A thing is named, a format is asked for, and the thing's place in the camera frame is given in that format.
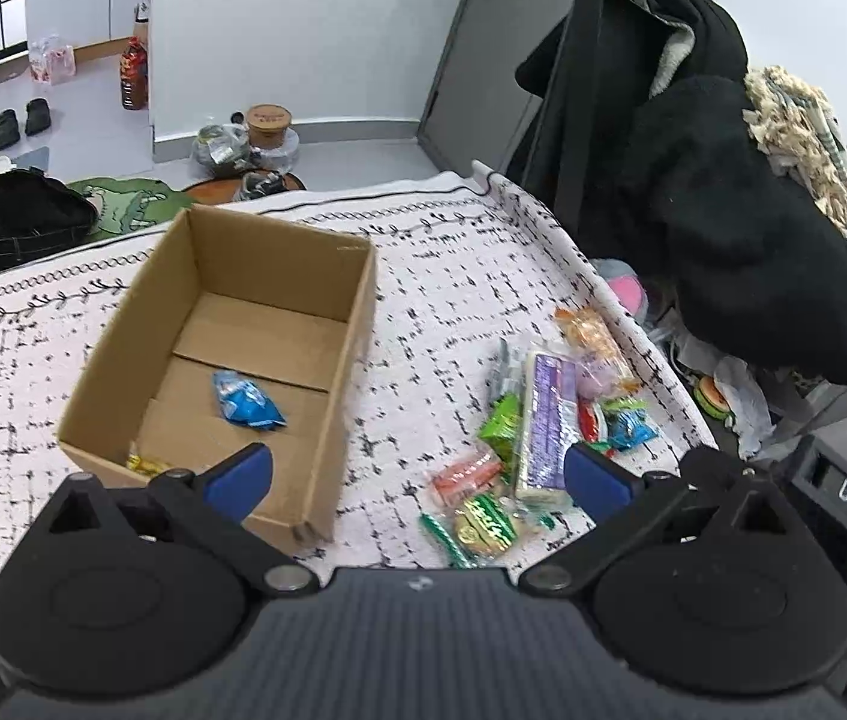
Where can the black coat with fleece lining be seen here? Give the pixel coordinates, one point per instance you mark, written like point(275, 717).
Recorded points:
point(641, 22)

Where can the crumpled white plastic bag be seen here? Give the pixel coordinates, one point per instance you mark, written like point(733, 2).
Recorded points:
point(746, 405)

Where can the yellow snack packet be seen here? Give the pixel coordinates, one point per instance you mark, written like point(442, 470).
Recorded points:
point(142, 463)

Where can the black bag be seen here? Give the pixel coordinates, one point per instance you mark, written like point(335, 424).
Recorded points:
point(15, 221)

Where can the purple label wafer pack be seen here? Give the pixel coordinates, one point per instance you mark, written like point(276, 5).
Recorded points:
point(547, 412)

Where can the cardboard box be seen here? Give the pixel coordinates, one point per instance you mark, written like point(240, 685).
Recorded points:
point(266, 262)

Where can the green stick snack packet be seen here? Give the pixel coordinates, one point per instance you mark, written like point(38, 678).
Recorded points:
point(446, 536)

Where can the burger plush toy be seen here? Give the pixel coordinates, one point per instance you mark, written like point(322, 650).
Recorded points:
point(710, 394)

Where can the green and gold snack packet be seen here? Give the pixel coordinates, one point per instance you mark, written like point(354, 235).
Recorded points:
point(483, 525)

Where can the jar with wooden lid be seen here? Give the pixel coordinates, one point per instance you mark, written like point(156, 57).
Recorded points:
point(270, 127)

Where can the bright green snack packet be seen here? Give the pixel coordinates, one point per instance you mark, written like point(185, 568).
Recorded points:
point(502, 427)

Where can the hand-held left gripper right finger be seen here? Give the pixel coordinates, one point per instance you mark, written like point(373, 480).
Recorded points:
point(596, 484)

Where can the blue snack packet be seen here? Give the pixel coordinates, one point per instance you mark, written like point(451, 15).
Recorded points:
point(243, 397)

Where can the red stick snack packet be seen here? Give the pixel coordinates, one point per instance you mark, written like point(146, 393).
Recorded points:
point(590, 420)

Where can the orange cracker packet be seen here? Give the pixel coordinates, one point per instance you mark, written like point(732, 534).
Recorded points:
point(588, 334)

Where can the grey snack packet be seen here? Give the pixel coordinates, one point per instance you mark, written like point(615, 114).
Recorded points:
point(507, 375)

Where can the orange-red snack packet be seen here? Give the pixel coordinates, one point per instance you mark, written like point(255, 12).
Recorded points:
point(465, 476)

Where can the black panel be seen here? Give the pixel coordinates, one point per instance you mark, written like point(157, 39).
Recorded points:
point(581, 112)

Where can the round brown mat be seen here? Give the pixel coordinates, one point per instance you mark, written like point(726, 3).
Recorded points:
point(292, 184)

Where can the blue-green snack packet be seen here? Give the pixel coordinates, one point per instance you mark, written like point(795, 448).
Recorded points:
point(630, 427)

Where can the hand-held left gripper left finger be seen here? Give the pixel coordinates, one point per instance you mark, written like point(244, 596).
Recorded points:
point(240, 476)

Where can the white black-patterned blanket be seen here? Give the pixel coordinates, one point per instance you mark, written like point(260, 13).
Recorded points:
point(438, 277)

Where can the clear packet with purple cake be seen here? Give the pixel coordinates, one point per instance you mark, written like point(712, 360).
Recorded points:
point(594, 379)

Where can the small clear snack packet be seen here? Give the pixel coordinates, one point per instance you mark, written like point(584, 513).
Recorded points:
point(532, 517)

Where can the green crocodile rug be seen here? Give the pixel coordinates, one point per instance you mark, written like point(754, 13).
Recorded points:
point(131, 202)

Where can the beige woven scarf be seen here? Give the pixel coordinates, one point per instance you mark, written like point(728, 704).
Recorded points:
point(798, 142)

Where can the grey plastic bag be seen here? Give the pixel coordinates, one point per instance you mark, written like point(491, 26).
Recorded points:
point(217, 146)

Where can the grey and pink plush toy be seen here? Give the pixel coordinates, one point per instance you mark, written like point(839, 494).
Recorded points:
point(626, 285)

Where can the clear bag with pink contents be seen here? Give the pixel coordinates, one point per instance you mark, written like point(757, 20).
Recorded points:
point(51, 60)

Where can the grey door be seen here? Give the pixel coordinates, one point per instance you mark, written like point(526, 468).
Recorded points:
point(506, 37)

